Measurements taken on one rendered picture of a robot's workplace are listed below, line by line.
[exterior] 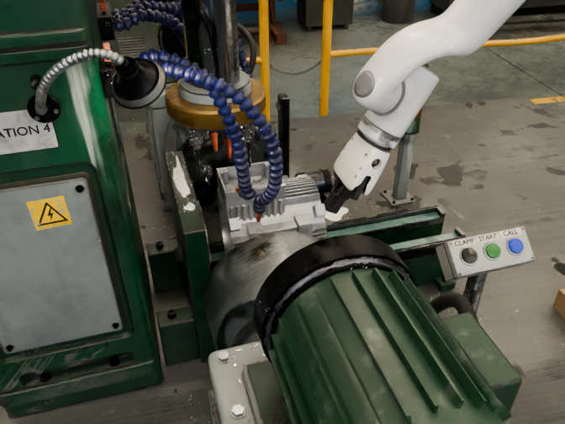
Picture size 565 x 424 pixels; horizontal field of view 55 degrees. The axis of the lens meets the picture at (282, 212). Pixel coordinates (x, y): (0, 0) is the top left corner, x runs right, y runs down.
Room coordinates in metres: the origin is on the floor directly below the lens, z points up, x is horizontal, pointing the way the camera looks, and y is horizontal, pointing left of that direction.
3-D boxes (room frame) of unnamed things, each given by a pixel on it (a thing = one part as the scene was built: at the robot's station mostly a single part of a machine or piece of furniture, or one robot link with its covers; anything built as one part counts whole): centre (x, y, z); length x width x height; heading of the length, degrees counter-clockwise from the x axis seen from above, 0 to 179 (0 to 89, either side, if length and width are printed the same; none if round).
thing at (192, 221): (0.88, 0.23, 0.97); 0.30 x 0.11 x 0.34; 16
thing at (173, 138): (1.25, 0.17, 1.04); 0.41 x 0.25 x 0.25; 16
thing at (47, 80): (0.64, 0.24, 1.46); 0.18 x 0.11 x 0.13; 106
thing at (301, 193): (0.94, 0.03, 1.02); 0.20 x 0.19 x 0.19; 105
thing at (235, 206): (0.93, 0.06, 1.11); 0.12 x 0.11 x 0.07; 105
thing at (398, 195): (1.37, -0.35, 1.01); 0.08 x 0.08 x 0.42; 16
